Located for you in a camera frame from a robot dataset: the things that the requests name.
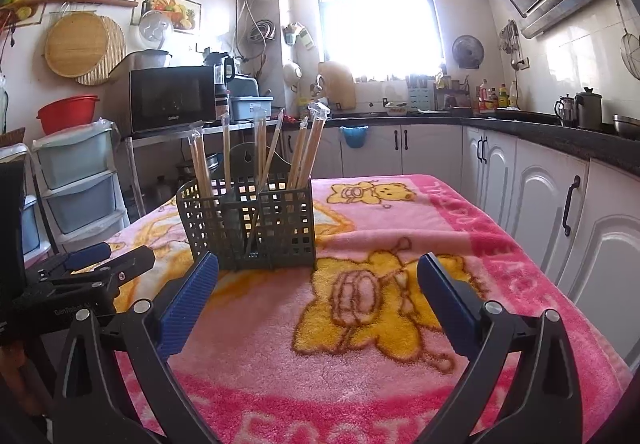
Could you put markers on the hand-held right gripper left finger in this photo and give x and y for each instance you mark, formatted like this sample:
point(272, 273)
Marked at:
point(187, 304)

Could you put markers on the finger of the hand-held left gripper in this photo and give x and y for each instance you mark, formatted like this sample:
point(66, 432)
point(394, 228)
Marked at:
point(135, 261)
point(87, 254)

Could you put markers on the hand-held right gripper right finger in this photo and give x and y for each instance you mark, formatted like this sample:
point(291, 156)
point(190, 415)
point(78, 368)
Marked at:
point(445, 304)

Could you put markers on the green plastic utensil basket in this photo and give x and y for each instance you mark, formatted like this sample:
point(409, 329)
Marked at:
point(240, 171)

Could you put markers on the pile of chopsticks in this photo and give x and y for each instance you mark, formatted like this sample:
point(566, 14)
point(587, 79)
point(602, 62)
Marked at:
point(312, 144)

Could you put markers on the person's left forearm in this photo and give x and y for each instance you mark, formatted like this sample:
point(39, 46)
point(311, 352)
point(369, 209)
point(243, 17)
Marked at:
point(12, 359)

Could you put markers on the hanging dark utensils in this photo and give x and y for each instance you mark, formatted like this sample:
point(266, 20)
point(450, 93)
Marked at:
point(511, 36)

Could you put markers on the plastic drawer unit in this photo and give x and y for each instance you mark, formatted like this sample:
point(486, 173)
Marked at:
point(75, 159)
point(32, 229)

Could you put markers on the small steel kettle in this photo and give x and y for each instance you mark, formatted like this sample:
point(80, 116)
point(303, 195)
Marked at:
point(162, 191)

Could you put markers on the pink printed blanket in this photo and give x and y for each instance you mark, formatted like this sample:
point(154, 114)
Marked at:
point(280, 374)

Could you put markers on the large steel pot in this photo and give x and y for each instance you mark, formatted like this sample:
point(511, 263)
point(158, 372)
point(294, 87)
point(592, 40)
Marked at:
point(215, 160)

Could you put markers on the steel shelf table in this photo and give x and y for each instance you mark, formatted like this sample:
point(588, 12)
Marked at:
point(165, 133)

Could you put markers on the wicker basket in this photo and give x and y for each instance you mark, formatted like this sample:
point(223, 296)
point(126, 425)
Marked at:
point(11, 136)

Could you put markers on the red plastic basin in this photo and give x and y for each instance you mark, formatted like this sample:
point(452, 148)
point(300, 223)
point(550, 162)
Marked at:
point(67, 114)

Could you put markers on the black microwave oven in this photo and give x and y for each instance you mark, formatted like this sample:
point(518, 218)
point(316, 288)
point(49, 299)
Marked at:
point(170, 99)

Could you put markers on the blue hanging bin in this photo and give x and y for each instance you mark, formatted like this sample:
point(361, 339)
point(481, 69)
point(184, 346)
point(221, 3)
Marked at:
point(354, 136)

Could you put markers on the blue-grey plastic box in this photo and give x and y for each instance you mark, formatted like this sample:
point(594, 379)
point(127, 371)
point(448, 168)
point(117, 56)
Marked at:
point(250, 109)

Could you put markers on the floral white bowl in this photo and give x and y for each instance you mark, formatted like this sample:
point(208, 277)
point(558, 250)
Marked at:
point(396, 110)

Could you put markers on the black kitchen countertop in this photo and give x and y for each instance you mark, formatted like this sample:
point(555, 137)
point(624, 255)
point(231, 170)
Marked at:
point(550, 131)

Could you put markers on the striped bamboo board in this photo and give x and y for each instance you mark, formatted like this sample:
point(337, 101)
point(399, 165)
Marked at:
point(116, 54)

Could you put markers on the black stove top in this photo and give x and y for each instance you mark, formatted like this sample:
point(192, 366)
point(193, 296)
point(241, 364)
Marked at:
point(525, 115)

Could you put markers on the dark spice rack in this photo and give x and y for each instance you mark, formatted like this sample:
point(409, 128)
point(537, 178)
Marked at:
point(452, 99)

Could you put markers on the black blender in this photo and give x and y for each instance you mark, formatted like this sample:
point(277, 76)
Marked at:
point(222, 74)

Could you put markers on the dark sauce bottle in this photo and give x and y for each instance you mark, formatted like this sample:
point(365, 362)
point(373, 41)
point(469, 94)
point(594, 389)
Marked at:
point(493, 101)

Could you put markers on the red sauce bottle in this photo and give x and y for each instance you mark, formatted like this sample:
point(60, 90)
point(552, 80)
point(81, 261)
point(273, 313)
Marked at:
point(483, 99)

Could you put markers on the round bamboo board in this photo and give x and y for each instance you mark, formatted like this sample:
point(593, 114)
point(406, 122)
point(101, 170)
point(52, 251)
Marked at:
point(75, 44)

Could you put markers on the yellow oil bottle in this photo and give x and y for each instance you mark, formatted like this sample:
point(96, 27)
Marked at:
point(503, 99)

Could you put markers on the pale plastic bottle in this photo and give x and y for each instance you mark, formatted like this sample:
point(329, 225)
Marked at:
point(513, 99)

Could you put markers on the white round plastic cover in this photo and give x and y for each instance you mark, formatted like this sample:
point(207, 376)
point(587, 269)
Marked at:
point(156, 29)

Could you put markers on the pale wooden cutting board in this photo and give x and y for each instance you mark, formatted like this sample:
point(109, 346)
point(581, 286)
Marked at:
point(337, 84)

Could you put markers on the long wooden pole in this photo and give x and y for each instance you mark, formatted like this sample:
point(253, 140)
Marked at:
point(90, 0)

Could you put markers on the steel bowl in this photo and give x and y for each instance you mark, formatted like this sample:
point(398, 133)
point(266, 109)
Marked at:
point(627, 126)

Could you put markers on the hanging utensil cup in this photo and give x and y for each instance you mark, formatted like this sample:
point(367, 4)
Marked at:
point(297, 36)

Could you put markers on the kitchen window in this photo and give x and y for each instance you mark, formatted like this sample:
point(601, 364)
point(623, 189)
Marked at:
point(375, 14)

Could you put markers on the white wall socket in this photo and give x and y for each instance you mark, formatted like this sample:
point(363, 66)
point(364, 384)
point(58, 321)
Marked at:
point(523, 64)

